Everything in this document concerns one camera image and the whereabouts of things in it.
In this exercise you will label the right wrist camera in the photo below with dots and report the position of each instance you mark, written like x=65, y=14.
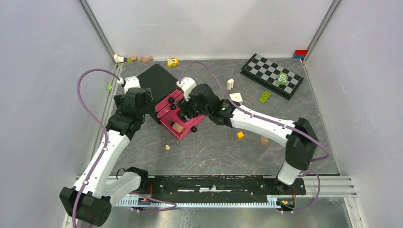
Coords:
x=186, y=84

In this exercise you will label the black makeup organizer box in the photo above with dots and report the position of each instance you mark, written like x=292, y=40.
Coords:
x=161, y=83

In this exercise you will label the white cube box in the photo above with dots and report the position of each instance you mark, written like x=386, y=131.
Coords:
x=236, y=97

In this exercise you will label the pink bottom drawer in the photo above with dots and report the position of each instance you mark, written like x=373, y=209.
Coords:
x=190, y=126

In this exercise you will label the white stacked block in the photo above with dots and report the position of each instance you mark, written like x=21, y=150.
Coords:
x=230, y=84

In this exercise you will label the red blue bricks stack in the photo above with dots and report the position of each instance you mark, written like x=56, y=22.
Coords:
x=300, y=54

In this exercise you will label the white corner block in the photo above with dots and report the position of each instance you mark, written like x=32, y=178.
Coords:
x=118, y=59

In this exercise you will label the wooden arch block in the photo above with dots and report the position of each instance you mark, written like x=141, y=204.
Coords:
x=146, y=59

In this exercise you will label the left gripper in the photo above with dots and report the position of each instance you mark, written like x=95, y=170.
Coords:
x=149, y=104

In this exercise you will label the foundation bottle beige cap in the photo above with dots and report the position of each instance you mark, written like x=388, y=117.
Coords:
x=176, y=126

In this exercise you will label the green toy monster block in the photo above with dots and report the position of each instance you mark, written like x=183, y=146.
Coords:
x=282, y=78

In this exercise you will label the yellow cube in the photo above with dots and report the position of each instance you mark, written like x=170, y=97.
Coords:
x=240, y=135

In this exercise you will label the yellow toy block face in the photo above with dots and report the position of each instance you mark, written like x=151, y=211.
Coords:
x=172, y=62

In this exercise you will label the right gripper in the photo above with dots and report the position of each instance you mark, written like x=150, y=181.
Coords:
x=184, y=105

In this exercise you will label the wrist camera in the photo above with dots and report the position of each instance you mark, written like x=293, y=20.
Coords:
x=186, y=84
x=128, y=83

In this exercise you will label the brown wooden cube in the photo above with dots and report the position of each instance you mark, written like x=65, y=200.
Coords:
x=264, y=140

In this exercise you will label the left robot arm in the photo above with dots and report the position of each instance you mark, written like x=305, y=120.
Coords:
x=91, y=199

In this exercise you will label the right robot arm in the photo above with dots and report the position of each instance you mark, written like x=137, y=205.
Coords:
x=297, y=137

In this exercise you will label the green lego brick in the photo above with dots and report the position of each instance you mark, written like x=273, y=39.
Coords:
x=264, y=97

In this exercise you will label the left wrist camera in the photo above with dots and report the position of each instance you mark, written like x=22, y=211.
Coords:
x=128, y=83

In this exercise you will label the black compact case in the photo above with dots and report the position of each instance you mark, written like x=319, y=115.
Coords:
x=182, y=117

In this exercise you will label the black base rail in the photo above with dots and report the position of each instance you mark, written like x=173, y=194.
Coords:
x=218, y=188

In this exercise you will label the chessboard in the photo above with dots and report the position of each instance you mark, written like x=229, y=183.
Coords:
x=265, y=72

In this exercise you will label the pink top drawer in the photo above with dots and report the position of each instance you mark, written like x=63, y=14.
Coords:
x=176, y=93

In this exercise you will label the pink drawer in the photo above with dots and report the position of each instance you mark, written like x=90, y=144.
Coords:
x=190, y=126
x=176, y=93
x=164, y=106

